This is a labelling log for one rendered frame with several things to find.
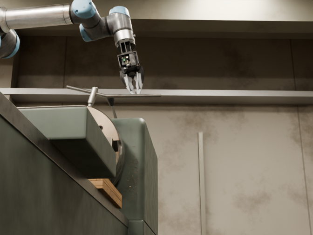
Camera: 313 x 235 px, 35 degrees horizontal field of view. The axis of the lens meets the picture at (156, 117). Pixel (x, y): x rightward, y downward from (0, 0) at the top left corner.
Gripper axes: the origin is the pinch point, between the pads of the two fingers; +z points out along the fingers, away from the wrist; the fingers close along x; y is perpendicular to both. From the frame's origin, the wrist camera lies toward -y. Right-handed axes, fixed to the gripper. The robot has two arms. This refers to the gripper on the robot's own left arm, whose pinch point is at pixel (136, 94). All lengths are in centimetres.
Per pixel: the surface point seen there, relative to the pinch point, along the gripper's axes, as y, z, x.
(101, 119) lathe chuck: 11.3, 11.0, -12.7
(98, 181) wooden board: 49, 42, -11
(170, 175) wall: -302, -40, 2
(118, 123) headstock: -4.7, 7.8, -8.9
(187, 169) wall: -304, -42, 20
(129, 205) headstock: -4.2, 38.5, -10.6
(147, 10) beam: -197, -159, 15
